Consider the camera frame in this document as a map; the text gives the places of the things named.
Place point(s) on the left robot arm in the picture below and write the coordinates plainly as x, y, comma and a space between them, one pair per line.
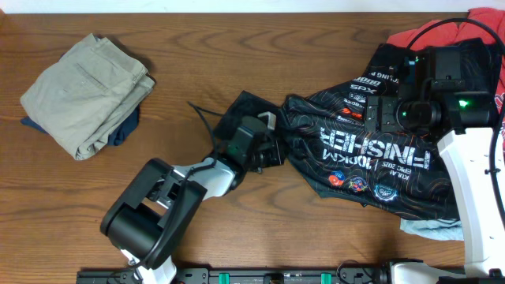
148, 220

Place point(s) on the folded navy garment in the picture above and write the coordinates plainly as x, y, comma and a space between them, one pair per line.
115, 138

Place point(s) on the folded khaki trousers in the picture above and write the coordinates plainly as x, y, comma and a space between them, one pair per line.
86, 95

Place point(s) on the red t-shirt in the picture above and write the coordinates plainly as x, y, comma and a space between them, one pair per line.
479, 37

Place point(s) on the black printed sports jersey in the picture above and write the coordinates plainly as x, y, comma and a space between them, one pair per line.
327, 144

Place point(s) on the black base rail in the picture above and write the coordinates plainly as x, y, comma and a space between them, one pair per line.
351, 275

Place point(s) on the light blue garment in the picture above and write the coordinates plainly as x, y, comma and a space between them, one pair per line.
436, 229

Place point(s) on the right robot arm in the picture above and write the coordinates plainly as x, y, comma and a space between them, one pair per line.
446, 94

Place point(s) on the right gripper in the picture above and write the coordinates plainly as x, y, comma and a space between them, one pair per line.
390, 106

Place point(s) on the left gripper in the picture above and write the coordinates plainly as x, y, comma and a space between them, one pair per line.
277, 158

